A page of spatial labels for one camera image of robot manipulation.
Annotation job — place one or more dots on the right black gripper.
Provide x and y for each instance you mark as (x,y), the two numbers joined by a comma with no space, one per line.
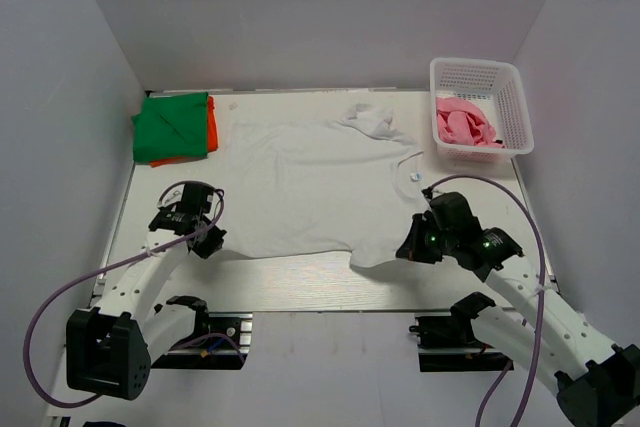
(417,240)

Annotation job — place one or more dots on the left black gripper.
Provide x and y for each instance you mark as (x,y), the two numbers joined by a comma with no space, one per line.
(208,242)

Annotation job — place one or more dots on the white t shirt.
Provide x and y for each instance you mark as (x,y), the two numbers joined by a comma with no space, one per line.
(307,187)

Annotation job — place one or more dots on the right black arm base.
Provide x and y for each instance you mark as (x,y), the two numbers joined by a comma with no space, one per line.
(442,348)

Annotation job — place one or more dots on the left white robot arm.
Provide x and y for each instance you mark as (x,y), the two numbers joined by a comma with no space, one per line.
(111,347)

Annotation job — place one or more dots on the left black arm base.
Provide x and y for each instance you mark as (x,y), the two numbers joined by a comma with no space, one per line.
(220,343)

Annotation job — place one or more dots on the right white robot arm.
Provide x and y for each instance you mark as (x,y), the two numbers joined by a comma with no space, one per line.
(594,380)

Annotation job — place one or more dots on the orange folded t shirt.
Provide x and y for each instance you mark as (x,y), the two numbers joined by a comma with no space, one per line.
(212,137)

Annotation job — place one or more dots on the green folded t shirt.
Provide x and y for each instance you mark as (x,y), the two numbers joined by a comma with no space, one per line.
(171,127)

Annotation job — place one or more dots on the pink t shirt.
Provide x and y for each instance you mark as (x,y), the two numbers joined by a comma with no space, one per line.
(460,122)

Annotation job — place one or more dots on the white plastic basket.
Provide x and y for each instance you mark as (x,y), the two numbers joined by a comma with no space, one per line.
(495,89)

